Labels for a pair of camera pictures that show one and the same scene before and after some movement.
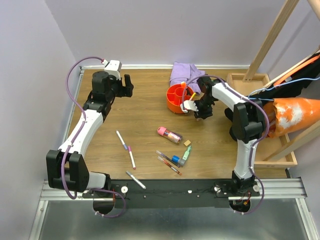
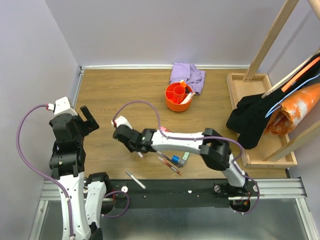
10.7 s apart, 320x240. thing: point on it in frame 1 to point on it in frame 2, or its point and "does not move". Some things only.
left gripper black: [126, 91] to [91, 123]
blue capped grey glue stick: [177, 159] does not move
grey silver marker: [134, 179] does not move
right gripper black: [202, 113] to [129, 148]
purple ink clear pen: [167, 159] does not move
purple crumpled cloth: [184, 72] does not move
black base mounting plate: [167, 193] does not move
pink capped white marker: [132, 159] to [140, 155]
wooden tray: [249, 84] does not move
